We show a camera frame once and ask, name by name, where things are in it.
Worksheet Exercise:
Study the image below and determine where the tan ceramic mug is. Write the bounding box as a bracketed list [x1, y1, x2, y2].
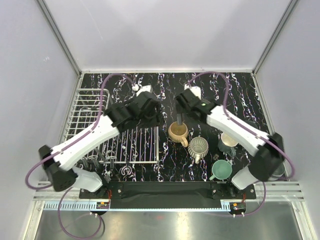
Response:
[168, 121, 189, 148]

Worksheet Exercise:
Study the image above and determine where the mint green mug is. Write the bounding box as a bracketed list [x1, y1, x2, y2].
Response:
[209, 159, 233, 181]

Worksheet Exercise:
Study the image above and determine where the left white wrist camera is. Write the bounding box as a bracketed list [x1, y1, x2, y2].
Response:
[132, 84, 153, 96]

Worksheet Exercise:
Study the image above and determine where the white slotted cable duct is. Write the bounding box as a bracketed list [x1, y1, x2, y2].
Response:
[43, 201, 110, 211]

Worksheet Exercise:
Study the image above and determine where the metal wire dish rack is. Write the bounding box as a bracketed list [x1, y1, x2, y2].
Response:
[53, 95, 155, 170]

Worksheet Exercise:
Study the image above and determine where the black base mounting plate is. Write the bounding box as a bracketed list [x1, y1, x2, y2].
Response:
[79, 181, 256, 201]

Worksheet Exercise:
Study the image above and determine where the dark mug cream interior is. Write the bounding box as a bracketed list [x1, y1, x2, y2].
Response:
[218, 132, 238, 157]

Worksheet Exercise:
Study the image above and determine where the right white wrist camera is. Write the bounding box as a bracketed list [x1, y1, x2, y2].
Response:
[184, 83, 202, 100]

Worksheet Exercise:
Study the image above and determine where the grey glazed mug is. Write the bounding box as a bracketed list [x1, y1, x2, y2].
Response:
[269, 163, 285, 181]

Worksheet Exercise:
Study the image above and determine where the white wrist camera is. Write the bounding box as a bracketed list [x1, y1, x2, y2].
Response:
[184, 83, 202, 100]
[132, 84, 153, 96]

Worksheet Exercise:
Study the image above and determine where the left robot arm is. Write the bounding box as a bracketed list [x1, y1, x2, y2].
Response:
[38, 91, 164, 199]

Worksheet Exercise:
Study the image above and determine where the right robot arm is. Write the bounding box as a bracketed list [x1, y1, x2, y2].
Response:
[175, 88, 285, 199]

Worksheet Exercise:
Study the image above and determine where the ribbed grey mug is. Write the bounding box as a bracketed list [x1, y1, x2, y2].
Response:
[188, 136, 209, 164]

